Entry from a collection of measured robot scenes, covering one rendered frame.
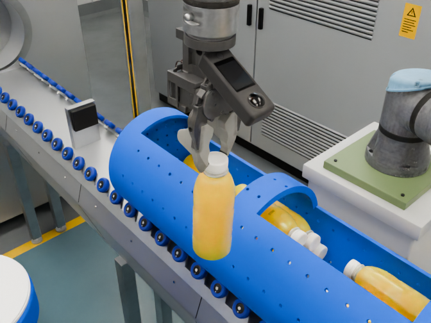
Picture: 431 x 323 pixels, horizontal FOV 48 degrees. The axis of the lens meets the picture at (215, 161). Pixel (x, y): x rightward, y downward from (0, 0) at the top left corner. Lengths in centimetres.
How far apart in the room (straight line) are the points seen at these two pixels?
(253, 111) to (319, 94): 212
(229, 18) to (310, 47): 206
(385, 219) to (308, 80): 168
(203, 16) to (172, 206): 56
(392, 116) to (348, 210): 25
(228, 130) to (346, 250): 52
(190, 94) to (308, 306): 43
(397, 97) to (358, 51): 139
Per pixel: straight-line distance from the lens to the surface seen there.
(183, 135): 74
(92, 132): 176
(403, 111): 114
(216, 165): 74
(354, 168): 122
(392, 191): 117
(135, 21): 187
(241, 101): 64
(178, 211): 109
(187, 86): 69
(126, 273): 175
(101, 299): 246
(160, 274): 134
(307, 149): 294
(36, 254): 276
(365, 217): 121
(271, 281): 94
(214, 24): 64
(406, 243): 118
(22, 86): 227
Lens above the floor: 185
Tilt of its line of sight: 35 degrees down
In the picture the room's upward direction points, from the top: straight up
